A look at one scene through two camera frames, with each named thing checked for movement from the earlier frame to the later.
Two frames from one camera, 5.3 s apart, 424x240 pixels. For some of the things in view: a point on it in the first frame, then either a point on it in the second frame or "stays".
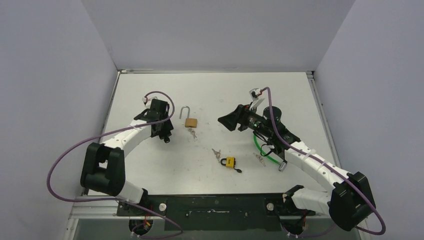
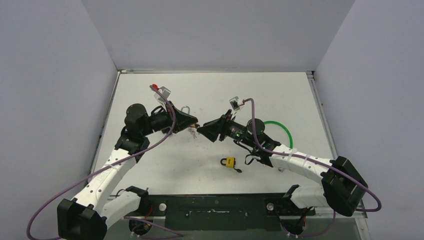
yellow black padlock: x=230 y=162 stays
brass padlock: x=189 y=122 stays
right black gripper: x=239 y=117 → x=224 y=125
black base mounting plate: x=246 y=212 stays
